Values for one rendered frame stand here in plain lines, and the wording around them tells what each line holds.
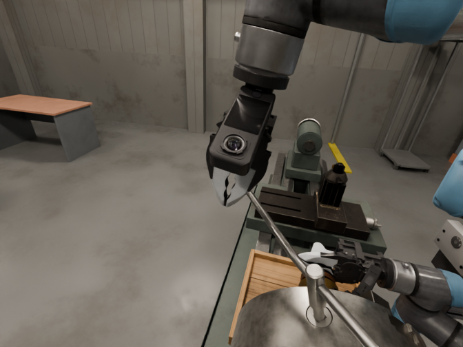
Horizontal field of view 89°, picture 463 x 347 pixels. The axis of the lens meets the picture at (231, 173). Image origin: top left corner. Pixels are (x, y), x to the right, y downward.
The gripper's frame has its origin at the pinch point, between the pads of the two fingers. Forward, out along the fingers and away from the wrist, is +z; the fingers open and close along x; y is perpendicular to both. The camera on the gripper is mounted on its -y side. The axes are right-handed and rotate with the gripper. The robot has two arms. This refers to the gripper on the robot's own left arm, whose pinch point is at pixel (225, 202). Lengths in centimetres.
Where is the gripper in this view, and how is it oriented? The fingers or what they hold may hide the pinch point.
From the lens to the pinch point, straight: 38.2
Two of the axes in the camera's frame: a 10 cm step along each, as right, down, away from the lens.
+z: -2.1, 8.3, 5.2
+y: 2.6, -4.6, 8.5
